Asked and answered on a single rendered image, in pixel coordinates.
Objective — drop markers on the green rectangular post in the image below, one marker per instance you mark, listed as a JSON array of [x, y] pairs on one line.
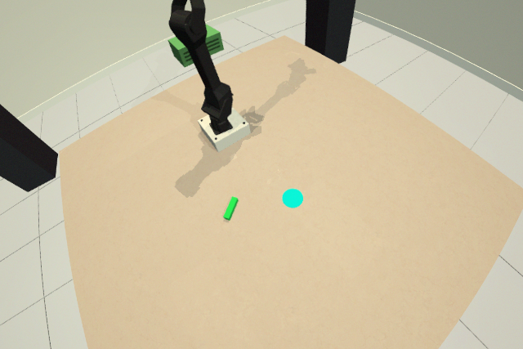
[[231, 208]]

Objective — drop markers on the cyan circle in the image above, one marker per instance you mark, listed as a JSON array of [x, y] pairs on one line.
[[292, 198]]

